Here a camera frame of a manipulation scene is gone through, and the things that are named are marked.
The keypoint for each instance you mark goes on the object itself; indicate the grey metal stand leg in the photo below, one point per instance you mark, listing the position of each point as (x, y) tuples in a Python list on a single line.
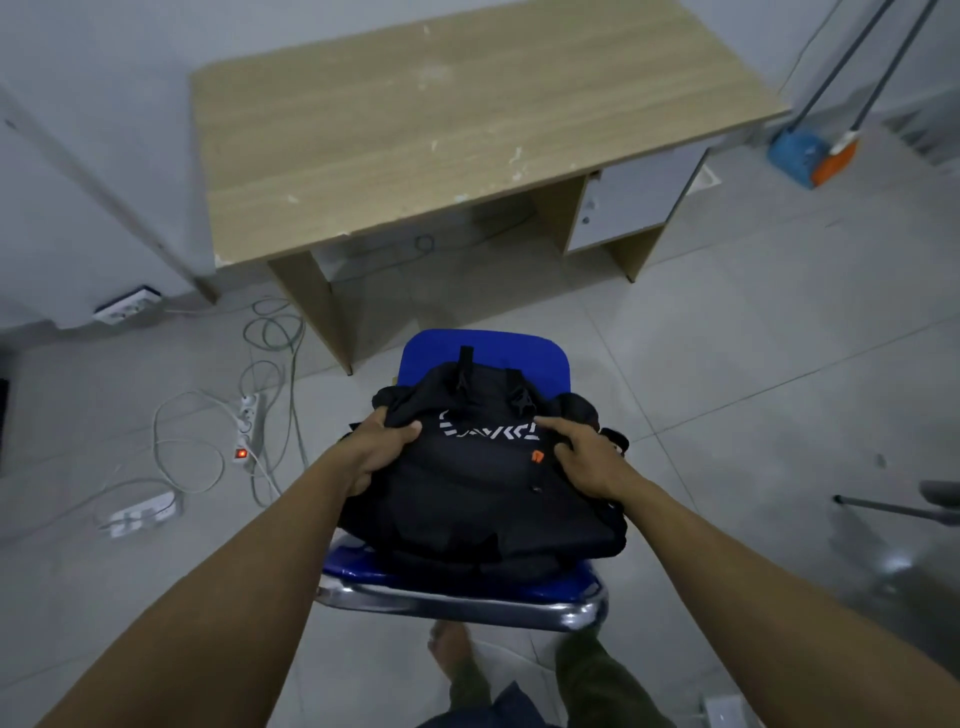
[(896, 506)]

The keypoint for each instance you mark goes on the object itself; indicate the person's right forearm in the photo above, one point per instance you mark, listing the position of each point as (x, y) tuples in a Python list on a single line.
[(772, 615)]

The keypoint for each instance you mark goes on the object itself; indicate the blue broom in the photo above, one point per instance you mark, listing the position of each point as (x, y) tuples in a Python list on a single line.
[(796, 154)]

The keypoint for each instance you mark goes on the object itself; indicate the person's right thumb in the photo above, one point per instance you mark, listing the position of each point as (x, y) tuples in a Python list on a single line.
[(564, 452)]

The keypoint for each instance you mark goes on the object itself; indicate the wooden desk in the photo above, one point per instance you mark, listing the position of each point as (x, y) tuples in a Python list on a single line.
[(450, 142)]

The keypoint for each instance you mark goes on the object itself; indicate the person's foot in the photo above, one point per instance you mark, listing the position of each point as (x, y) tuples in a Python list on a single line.
[(448, 649)]

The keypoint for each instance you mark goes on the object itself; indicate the orange broom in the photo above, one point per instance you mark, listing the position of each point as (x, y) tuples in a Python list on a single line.
[(840, 159)]

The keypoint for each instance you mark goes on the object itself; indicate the person's left thumb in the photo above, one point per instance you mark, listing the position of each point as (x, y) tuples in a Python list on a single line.
[(405, 435)]

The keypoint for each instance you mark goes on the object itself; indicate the blue chair with chrome frame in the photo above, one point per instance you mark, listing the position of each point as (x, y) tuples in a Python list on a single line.
[(480, 592)]

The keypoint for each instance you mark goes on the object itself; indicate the person's left hand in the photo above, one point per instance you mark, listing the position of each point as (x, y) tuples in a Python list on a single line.
[(373, 453)]

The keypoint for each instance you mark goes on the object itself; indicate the grey desk cabinet door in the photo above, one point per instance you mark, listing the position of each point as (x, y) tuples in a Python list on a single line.
[(637, 196)]

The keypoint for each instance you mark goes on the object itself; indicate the black backpack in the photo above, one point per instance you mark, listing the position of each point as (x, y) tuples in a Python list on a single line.
[(480, 487)]

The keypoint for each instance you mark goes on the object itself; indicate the white power strip with switch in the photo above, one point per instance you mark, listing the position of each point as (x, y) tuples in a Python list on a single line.
[(246, 431)]

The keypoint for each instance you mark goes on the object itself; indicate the white wall socket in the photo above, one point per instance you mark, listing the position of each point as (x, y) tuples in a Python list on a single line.
[(126, 306)]

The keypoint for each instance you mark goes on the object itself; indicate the person's legs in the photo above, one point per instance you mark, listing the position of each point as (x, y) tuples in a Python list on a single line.
[(555, 690)]

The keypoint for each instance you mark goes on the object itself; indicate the person's left forearm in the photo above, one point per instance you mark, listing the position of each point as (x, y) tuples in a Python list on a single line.
[(201, 618)]

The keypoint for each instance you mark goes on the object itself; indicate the person's right hand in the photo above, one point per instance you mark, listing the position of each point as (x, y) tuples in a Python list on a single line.
[(592, 463)]

